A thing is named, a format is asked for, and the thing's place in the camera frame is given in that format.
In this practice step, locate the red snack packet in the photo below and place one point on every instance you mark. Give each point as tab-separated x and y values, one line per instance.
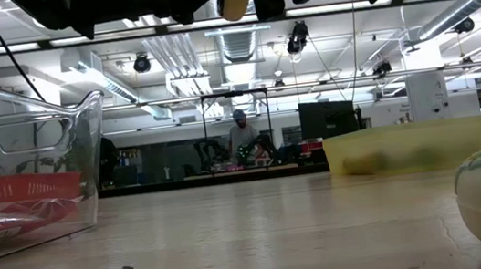
3	223

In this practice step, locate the white ceiling air unit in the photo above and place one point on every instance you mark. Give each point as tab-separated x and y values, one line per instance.
85	66

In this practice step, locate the clear plastic bin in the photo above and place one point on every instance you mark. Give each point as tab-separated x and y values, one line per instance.
92	125

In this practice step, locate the black monitor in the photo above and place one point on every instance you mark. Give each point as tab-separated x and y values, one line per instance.
326	119

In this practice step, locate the white building column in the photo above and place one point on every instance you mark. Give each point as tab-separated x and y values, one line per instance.
426	93

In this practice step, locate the person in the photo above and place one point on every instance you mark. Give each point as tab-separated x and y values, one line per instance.
243	138

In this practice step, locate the red background equipment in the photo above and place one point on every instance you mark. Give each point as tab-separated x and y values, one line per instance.
313	145

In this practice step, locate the yellow translucent plastic bin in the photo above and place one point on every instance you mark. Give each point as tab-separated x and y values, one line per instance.
452	136

